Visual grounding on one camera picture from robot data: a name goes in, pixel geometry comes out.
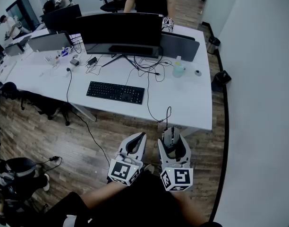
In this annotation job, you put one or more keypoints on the black box on floor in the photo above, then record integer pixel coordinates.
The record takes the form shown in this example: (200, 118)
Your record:
(221, 80)

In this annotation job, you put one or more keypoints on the person's black clothing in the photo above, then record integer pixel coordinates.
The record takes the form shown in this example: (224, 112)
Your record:
(144, 202)

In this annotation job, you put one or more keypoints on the pale green plastic bottle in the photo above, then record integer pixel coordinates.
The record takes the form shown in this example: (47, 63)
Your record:
(178, 68)

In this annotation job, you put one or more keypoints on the blue and white small items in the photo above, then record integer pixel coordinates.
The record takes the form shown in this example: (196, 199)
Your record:
(65, 51)

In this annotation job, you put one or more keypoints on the black keyboard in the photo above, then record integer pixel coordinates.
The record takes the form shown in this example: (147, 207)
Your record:
(115, 92)

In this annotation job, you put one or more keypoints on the long grey desk divider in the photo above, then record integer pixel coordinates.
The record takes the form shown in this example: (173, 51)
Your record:
(180, 47)

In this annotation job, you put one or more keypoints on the person's right forearm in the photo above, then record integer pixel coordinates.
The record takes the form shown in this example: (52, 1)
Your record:
(190, 204)

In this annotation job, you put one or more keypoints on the person's shoe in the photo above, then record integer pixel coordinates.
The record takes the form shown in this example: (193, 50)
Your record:
(149, 168)

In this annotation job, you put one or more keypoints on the person's left forearm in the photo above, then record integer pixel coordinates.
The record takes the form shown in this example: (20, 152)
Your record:
(99, 194)

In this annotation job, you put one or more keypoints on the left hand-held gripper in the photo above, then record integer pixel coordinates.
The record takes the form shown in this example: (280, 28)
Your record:
(122, 170)

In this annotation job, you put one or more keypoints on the large black monitor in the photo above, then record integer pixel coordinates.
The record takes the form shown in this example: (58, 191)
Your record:
(118, 29)

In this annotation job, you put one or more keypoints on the small black monitor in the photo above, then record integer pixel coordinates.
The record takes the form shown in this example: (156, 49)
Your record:
(62, 18)

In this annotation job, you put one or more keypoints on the small round grey puck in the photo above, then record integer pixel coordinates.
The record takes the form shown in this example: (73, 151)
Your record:
(198, 73)

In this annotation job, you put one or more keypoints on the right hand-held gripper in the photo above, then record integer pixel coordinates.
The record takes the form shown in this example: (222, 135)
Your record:
(180, 177)

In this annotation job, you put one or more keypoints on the short grey desk divider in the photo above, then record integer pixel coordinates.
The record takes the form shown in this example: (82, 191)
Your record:
(48, 42)

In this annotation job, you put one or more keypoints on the round metal trash can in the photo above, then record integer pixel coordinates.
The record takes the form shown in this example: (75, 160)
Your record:
(213, 45)

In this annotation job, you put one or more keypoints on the dark charger block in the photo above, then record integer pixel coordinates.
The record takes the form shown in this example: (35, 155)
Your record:
(75, 62)

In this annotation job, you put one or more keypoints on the black power adapter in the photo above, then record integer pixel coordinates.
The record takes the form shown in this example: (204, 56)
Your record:
(92, 60)

